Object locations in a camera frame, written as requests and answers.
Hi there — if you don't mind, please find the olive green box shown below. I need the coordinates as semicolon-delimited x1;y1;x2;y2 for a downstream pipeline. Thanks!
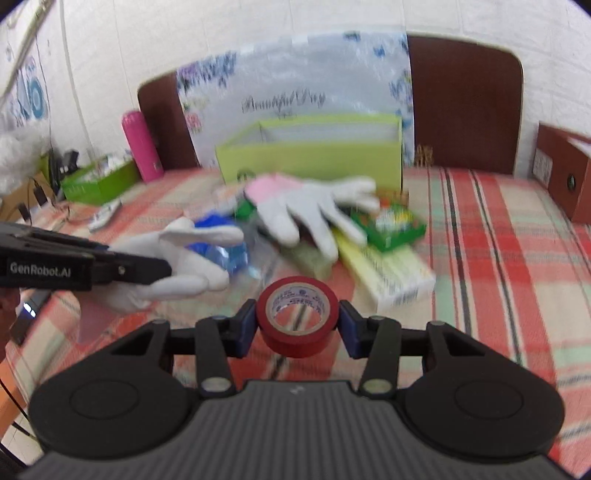
279;237;340;280

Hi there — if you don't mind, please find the plaid blanket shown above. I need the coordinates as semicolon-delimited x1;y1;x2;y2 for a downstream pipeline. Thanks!
0;165;591;474

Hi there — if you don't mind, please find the brown headboard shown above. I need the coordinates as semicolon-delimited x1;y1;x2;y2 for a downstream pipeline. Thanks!
137;34;525;176

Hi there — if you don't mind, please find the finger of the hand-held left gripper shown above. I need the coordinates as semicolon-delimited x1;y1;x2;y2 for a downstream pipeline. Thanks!
18;230;112;256
92;251;173;286

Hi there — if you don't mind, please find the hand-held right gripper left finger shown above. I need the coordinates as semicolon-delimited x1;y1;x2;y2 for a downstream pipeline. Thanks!
111;299;257;398

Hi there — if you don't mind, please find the lime green cardboard box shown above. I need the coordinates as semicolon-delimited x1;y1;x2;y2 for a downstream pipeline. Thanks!
215;114;403;191

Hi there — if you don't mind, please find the brown wooden box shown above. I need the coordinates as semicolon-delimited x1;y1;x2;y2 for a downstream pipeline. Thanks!
534;122;591;225

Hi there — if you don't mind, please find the red tape roll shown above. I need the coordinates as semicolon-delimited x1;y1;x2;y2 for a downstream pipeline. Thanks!
256;276;341;359

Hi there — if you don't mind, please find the white glove with pink cuff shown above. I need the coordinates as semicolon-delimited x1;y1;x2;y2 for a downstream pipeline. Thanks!
244;174;380;260

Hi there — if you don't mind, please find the green box lid tray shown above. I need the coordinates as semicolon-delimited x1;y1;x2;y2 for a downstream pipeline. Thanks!
61;156;140;206

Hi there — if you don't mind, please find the pink bottle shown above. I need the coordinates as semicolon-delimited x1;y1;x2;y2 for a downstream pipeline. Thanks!
122;110;164;184

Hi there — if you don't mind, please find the yellow white long box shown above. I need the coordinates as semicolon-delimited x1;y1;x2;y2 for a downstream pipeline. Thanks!
335;231;437;315

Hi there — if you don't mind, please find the blue plastic packet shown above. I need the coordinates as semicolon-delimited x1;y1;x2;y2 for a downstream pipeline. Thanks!
187;211;252;277

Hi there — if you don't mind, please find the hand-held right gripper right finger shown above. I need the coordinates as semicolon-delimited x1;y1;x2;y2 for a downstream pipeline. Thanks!
340;300;485;398

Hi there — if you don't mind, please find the black power adapter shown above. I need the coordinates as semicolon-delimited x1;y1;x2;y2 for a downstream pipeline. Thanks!
30;177;51;207

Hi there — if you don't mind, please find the white tube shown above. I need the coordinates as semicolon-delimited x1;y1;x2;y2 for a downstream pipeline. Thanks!
88;198;123;232

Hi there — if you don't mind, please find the wall poster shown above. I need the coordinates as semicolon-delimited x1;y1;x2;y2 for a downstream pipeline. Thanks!
0;44;51;132

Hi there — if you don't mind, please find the floral plastic bag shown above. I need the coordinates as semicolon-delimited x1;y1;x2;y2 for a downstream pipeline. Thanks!
175;31;415;172

